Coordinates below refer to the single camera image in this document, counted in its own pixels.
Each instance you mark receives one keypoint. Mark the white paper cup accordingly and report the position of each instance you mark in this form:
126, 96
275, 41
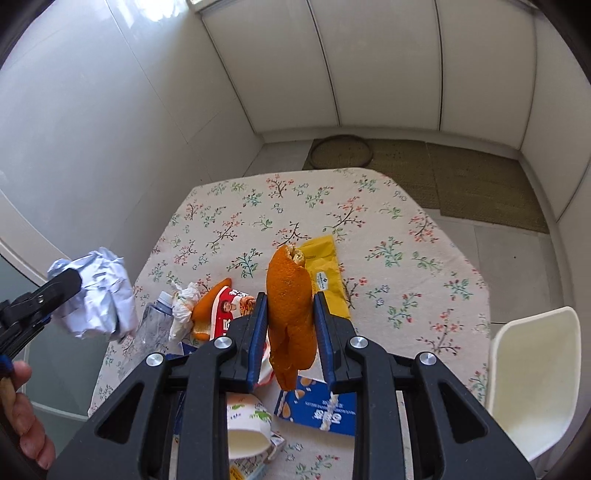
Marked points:
249, 426

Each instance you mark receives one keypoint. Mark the white plastic trash bin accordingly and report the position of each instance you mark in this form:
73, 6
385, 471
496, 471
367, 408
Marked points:
534, 379

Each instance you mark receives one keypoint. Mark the white kitchen cabinets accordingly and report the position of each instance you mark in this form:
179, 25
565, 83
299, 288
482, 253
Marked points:
508, 73

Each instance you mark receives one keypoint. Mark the clear plastic water bottle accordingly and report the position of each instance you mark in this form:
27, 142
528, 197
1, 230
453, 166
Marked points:
151, 335

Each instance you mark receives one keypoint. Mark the red instant noodle packet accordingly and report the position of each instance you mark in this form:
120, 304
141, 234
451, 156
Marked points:
230, 304

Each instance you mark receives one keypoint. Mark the printed plastic bag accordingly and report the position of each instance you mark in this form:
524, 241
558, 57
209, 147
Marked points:
183, 302

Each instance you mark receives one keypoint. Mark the small orange peel piece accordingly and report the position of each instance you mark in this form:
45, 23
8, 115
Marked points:
201, 314

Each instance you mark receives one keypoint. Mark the blue biscuit box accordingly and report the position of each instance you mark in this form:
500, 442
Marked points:
311, 404

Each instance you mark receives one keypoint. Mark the person's left hand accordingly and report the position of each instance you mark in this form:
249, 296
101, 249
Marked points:
33, 440

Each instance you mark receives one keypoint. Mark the brown floor mat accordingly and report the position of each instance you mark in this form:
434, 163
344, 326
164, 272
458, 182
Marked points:
461, 183

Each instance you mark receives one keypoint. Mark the small blue carton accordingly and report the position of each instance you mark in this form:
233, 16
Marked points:
179, 349

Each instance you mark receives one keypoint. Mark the long orange peel strip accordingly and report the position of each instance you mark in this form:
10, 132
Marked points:
293, 344

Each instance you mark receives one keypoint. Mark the yellow snack wrapper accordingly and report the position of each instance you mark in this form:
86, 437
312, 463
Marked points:
322, 263

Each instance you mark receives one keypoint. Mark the white paper ball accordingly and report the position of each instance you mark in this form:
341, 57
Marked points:
105, 304

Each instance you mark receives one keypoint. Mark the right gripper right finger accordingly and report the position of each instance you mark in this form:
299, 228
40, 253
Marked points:
416, 400

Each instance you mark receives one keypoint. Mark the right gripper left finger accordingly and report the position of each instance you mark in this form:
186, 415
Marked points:
170, 414

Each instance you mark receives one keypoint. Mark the round woven tray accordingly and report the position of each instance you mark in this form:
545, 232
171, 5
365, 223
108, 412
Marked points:
340, 151

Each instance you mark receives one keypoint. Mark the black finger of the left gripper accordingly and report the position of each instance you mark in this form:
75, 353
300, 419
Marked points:
26, 316

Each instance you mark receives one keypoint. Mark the floral tablecloth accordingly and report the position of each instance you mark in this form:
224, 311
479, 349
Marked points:
406, 283

